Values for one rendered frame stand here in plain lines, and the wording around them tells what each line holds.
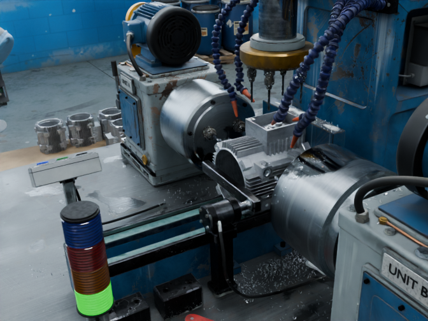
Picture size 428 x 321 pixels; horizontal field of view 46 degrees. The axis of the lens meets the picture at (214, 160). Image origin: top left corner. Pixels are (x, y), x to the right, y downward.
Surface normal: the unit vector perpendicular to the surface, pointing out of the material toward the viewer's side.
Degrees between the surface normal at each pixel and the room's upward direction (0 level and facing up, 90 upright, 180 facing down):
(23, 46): 90
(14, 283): 0
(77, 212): 0
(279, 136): 90
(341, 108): 90
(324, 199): 47
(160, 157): 90
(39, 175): 66
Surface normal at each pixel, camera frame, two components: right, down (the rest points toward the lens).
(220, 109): 0.48, 0.36
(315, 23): -0.87, 0.23
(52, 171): 0.44, -0.03
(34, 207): -0.04, -0.90
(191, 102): -0.53, -0.60
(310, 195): -0.70, -0.39
